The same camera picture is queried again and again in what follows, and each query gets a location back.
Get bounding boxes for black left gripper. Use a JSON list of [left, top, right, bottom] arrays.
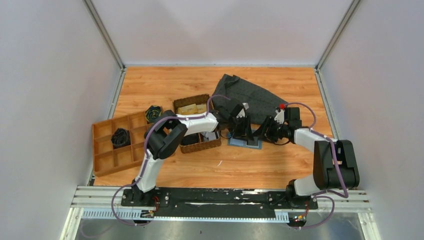
[[226, 115, 254, 142]]

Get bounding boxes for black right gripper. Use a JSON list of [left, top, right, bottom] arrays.
[[253, 115, 289, 144]]

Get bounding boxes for teal leather card holder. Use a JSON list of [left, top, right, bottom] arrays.
[[226, 132, 263, 150]]

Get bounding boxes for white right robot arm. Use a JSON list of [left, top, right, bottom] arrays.
[[253, 104, 360, 209]]

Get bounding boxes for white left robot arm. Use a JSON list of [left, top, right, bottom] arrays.
[[130, 96, 249, 207]]

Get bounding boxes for dark grey dotted cloth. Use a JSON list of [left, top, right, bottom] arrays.
[[212, 74, 287, 125]]

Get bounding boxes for woven wicker basket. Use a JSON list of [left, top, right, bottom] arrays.
[[172, 93, 222, 154]]

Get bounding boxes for black rolled tie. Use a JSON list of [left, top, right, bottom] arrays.
[[110, 128, 131, 149]]

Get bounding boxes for wooden compartment tray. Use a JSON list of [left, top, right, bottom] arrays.
[[91, 105, 163, 177]]

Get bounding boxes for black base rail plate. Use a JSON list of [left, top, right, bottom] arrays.
[[121, 187, 318, 219]]

